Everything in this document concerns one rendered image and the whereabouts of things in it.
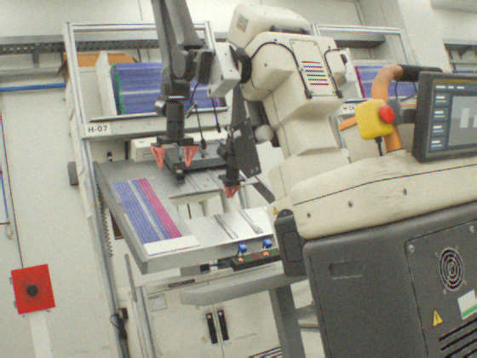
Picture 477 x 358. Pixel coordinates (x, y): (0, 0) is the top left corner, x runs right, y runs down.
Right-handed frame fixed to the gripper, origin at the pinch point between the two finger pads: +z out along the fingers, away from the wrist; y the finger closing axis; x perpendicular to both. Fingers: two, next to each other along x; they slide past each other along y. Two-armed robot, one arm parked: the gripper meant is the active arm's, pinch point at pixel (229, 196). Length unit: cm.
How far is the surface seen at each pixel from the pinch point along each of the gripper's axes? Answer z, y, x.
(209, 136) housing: -10.5, -7.9, -39.2
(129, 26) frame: -55, 22, -82
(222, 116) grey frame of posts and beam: -17, -18, -47
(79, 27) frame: -55, 47, -82
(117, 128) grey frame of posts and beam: -15, 36, -47
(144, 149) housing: -8.2, 26.1, -36.5
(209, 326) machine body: 47, 16, 25
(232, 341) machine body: 54, 7, 31
